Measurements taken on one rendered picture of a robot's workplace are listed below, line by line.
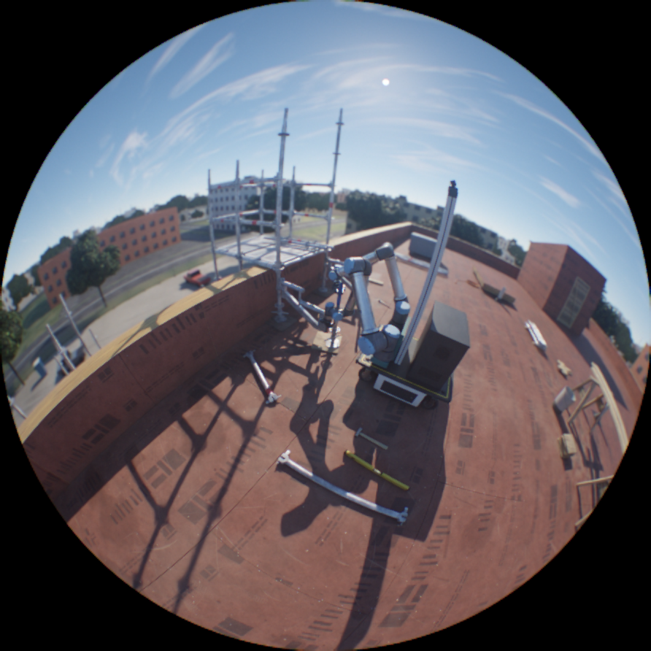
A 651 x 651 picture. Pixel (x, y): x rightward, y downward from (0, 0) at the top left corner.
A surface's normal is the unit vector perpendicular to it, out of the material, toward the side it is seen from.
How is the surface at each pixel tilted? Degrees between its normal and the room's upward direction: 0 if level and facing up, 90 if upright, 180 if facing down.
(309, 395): 0
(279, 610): 0
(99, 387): 90
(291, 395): 0
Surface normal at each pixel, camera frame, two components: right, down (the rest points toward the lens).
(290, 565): 0.09, -0.80
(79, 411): 0.85, 0.37
